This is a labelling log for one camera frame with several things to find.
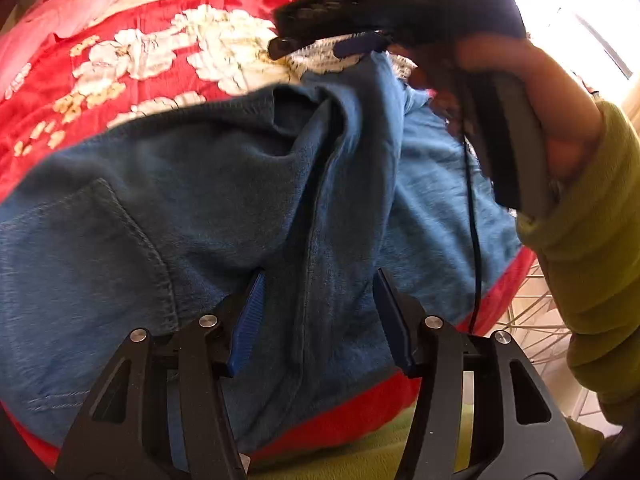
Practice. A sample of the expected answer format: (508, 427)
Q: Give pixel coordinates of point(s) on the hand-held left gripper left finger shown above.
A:
(247, 320)

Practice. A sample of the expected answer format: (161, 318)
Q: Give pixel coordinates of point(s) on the red floral blanket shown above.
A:
(125, 75)

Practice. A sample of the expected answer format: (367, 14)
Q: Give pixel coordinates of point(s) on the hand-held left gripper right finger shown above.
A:
(395, 325)

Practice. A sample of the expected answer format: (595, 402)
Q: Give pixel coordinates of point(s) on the bright window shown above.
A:
(575, 10)

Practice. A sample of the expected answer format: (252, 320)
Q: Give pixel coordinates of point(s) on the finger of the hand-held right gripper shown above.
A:
(360, 44)
(340, 7)

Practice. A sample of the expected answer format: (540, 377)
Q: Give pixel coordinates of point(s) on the pink duvet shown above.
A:
(65, 5)

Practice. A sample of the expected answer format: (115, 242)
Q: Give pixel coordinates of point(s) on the blue denim pants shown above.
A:
(175, 200)

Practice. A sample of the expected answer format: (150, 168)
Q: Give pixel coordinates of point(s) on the person's right forearm green sleeve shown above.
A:
(595, 260)

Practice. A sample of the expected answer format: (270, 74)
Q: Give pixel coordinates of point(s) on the person's right hand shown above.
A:
(560, 110)

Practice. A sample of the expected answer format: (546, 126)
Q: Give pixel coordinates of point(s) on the person's green clothing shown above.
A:
(360, 455)

